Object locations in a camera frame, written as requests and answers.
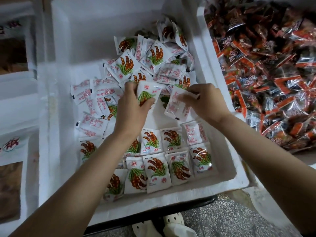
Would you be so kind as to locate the person's right hand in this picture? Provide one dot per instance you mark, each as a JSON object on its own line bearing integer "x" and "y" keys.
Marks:
{"x": 210, "y": 103}

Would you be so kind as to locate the person's left hand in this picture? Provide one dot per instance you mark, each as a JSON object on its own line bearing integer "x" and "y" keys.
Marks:
{"x": 129, "y": 116}

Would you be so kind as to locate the white printed snack packet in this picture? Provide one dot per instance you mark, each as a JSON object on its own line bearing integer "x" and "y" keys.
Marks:
{"x": 175, "y": 108}
{"x": 148, "y": 91}

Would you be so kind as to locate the pile of white printed packets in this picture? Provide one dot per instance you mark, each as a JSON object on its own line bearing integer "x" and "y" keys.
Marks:
{"x": 158, "y": 167}

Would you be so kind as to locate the pile of dark red packets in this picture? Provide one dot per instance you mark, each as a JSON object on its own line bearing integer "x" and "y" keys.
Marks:
{"x": 266, "y": 66}

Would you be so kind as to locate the white bag of orange crisps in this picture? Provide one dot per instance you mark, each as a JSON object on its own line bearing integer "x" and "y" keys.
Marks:
{"x": 10, "y": 190}
{"x": 12, "y": 54}

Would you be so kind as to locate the person's left forearm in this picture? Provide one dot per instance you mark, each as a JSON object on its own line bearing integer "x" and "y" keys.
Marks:
{"x": 74, "y": 195}

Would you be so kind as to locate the person's right forearm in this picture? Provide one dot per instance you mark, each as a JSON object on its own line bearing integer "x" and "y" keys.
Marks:
{"x": 271, "y": 165}

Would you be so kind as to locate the person's right white shoe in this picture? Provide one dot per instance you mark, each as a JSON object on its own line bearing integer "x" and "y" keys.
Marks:
{"x": 173, "y": 218}

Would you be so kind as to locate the person's white shoe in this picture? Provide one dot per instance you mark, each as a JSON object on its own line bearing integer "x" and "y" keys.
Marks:
{"x": 145, "y": 228}
{"x": 173, "y": 218}

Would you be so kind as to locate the person's left white shoe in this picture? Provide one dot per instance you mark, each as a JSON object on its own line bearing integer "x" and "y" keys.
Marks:
{"x": 145, "y": 228}

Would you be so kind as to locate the person's beige trousers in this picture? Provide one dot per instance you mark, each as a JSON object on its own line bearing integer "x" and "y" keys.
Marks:
{"x": 177, "y": 231}

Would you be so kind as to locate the clear round plastic tub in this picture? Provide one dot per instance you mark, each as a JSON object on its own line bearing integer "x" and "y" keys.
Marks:
{"x": 266, "y": 204}

